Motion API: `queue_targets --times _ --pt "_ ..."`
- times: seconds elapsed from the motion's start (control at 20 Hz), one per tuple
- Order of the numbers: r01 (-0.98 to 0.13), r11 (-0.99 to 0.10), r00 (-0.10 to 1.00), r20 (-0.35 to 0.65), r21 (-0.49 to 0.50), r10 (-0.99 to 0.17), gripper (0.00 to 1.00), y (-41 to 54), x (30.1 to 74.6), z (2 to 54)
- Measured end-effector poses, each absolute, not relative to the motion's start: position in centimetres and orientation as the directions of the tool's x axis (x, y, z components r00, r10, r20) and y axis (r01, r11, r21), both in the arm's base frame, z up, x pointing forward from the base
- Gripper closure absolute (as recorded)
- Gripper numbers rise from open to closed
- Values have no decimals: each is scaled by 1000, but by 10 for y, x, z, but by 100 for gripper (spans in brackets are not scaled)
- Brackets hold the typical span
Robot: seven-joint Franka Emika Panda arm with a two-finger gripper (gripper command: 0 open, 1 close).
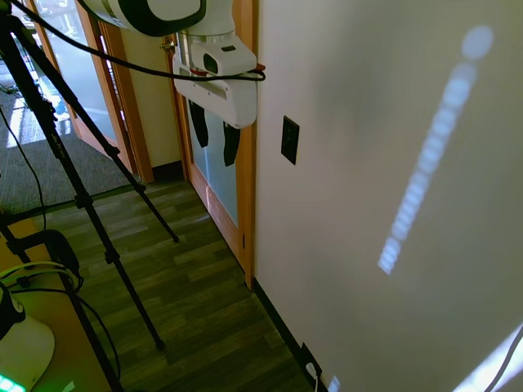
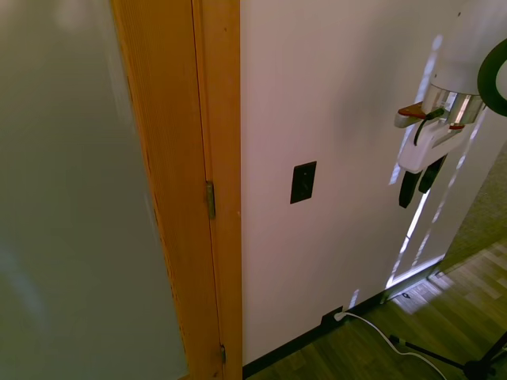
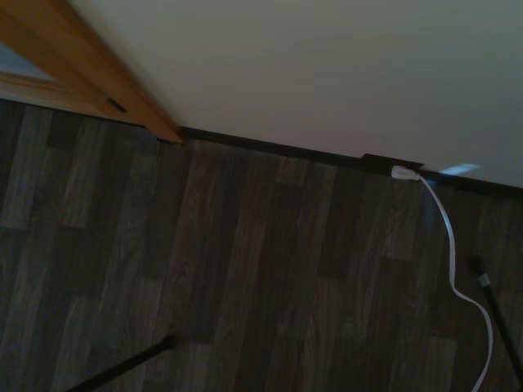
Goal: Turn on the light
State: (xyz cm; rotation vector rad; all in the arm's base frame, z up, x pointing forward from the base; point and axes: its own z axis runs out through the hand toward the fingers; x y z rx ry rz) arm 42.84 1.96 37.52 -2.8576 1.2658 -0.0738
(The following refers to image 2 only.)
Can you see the wooden door frame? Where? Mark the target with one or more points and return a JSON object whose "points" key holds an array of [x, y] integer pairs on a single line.
{"points": [[190, 190]]}

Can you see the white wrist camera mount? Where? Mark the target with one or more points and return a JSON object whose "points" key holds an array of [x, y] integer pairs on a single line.
{"points": [[408, 116]]}

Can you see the brass door hinge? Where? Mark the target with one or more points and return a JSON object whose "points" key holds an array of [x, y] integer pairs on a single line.
{"points": [[223, 353], [210, 199]]}

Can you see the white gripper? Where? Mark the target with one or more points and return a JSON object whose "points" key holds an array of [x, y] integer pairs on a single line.
{"points": [[425, 146]]}

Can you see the black baseboard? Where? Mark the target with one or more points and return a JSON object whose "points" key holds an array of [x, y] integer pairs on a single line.
{"points": [[317, 336]]}

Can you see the black tripod leg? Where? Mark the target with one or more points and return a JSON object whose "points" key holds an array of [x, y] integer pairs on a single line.
{"points": [[467, 354]]}

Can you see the black light switch plate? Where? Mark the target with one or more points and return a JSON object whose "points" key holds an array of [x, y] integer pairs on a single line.
{"points": [[303, 182]]}

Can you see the white door panel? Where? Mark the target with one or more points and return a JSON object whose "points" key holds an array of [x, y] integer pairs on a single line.
{"points": [[75, 190]]}

